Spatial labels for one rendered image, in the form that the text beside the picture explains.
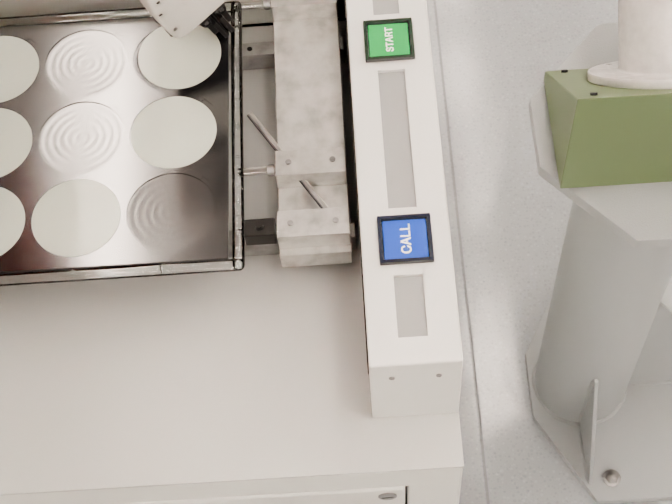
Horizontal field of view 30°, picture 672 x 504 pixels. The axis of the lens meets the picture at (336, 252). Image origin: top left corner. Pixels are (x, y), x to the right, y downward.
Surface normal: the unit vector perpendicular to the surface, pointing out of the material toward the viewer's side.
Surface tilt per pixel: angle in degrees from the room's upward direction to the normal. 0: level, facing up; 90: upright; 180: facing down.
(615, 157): 90
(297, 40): 0
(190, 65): 1
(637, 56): 66
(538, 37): 0
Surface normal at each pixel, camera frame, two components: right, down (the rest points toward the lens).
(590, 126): 0.04, 0.87
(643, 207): -0.05, -0.48
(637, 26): -0.81, 0.21
